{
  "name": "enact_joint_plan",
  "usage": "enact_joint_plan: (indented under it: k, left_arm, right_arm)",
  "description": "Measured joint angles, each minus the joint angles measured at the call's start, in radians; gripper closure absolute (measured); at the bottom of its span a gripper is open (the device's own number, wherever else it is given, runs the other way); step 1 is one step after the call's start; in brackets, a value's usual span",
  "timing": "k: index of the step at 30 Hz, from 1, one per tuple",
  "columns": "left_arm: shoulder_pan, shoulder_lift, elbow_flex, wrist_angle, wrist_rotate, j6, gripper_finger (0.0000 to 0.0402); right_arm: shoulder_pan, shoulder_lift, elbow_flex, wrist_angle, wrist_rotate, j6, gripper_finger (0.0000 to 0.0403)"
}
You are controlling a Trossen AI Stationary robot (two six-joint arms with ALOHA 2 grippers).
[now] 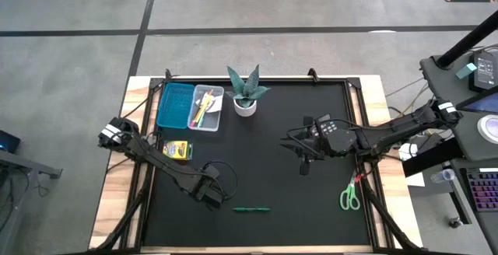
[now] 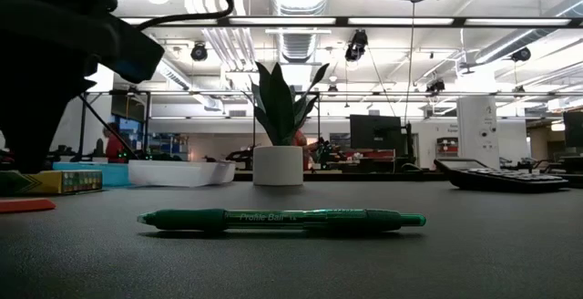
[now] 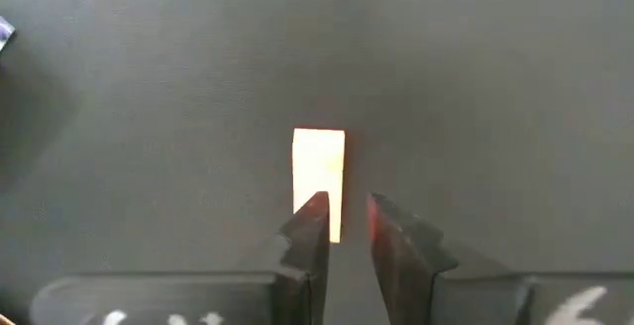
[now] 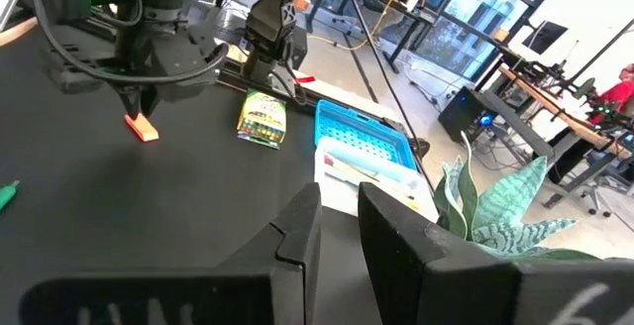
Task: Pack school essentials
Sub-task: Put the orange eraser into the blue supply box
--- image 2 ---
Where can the orange eraser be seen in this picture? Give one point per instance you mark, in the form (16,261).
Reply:
(25,205)

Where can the black calculator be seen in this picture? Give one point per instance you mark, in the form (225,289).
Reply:
(501,180)

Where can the green ballpoint pen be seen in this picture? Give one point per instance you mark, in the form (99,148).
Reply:
(273,220)

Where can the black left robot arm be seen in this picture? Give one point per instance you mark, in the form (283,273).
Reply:
(36,116)

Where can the overhead light bar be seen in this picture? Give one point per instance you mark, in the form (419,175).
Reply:
(401,21)

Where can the person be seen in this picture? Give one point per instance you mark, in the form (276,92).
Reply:
(300,141)
(114,146)

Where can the blue plastic basket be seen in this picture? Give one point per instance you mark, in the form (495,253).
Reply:
(105,173)

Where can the yellow green crayon box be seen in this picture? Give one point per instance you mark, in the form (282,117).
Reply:
(54,182)

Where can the black desktop monitor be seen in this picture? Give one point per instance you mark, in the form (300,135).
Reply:
(375,132)

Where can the white pillar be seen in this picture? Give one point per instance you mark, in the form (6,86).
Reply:
(478,130)

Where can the clear plastic container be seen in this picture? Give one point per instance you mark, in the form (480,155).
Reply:
(182,173)

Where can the snake plant in white pot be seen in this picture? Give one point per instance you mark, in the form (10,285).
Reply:
(278,162)

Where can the black ceiling camera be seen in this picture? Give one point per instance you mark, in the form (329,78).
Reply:
(520,54)
(356,46)
(199,52)

